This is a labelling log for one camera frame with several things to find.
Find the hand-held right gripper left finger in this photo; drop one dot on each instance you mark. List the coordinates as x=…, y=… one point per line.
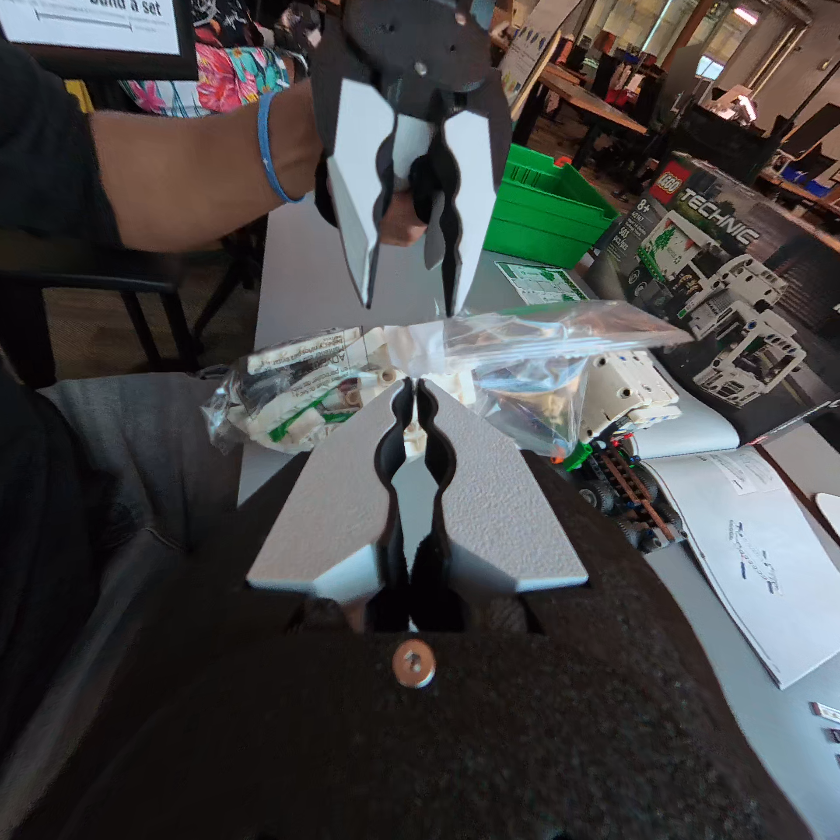
x=321, y=518

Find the yellow object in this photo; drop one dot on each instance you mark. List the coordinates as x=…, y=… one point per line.
x=79, y=102

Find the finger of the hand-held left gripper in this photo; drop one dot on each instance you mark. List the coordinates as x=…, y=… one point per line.
x=472, y=197
x=351, y=170

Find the person's left forearm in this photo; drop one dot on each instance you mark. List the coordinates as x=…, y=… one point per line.
x=184, y=170

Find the person's left hand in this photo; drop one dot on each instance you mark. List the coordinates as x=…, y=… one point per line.
x=305, y=131

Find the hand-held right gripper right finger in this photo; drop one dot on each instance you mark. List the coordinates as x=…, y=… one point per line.
x=512, y=518

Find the floral printed cloth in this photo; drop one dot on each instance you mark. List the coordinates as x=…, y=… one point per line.
x=229, y=72

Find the white poster board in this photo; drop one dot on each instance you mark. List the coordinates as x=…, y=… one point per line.
x=531, y=46

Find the white instruction booklet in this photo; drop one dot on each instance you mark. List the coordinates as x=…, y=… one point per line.
x=735, y=525

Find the white rounded mount plate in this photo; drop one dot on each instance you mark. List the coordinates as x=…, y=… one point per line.
x=830, y=508

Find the black framed sign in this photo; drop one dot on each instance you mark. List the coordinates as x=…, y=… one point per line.
x=98, y=26

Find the white lego truck model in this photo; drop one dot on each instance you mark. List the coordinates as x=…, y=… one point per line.
x=623, y=394

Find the wooden desk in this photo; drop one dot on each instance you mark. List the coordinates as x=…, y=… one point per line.
x=590, y=98

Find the black chair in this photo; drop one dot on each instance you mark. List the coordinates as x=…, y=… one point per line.
x=131, y=289

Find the person's grey trousers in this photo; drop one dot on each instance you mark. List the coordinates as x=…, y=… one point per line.
x=131, y=446

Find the blue wristband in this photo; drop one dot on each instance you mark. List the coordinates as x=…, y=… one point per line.
x=266, y=151

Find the dark lego set box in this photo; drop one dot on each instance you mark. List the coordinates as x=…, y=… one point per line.
x=754, y=295

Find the clear plastic bag of lego pieces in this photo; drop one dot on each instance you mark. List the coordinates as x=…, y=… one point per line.
x=525, y=341

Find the green plastic bin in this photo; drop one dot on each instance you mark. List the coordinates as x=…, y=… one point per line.
x=544, y=203

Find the green printed sticker sheet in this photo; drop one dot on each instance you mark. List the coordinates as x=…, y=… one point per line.
x=538, y=282

